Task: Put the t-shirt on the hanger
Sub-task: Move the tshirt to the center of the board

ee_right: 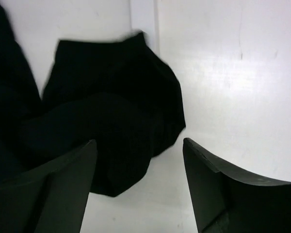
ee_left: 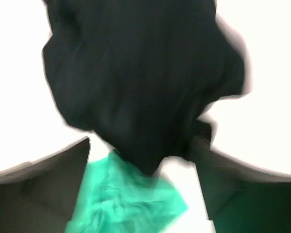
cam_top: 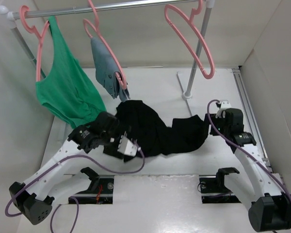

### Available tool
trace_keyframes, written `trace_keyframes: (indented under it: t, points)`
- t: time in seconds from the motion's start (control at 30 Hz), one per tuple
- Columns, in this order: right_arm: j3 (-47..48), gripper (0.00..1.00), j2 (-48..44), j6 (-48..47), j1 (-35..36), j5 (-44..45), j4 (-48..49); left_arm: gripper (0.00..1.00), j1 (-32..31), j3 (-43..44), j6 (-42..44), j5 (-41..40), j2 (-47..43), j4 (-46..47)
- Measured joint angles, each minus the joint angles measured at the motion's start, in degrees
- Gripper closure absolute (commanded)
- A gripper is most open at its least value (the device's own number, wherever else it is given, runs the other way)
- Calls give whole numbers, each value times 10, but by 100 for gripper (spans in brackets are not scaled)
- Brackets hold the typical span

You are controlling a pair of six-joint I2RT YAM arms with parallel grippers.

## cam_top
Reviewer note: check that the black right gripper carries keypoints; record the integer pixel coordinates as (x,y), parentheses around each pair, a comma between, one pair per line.
(214,118)

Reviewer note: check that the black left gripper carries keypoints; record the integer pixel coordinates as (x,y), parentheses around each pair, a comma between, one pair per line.
(113,150)

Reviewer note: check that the black t shirt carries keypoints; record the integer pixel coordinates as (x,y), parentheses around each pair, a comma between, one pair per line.
(154,136)

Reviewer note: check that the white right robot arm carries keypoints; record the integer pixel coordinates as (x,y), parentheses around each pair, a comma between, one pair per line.
(265,198)

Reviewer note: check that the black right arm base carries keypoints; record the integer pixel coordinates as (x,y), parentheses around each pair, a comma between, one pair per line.
(213,190)

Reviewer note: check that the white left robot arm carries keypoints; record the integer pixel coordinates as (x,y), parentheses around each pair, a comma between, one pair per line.
(67,172)

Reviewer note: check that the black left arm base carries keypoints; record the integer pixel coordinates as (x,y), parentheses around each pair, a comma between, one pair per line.
(99,191)

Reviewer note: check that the middle pink hanger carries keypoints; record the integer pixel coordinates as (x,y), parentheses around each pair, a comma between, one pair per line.
(120,74)

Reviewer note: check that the green tank top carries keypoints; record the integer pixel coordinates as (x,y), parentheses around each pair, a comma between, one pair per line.
(67,92)

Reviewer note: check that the blue denim garment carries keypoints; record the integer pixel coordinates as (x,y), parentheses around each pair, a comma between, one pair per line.
(106,70)

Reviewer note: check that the silver clothes rack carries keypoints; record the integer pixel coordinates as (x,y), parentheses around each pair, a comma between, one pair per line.
(202,56)

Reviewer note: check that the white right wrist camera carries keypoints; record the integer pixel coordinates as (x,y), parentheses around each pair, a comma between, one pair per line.
(222,105)

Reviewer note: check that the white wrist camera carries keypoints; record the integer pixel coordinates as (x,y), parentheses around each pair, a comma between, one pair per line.
(222,105)
(127,147)

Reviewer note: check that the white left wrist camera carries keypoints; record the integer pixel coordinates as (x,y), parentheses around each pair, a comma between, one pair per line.
(127,147)

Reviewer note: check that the aluminium rail right side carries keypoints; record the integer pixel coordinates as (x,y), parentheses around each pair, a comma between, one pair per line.
(249,114)

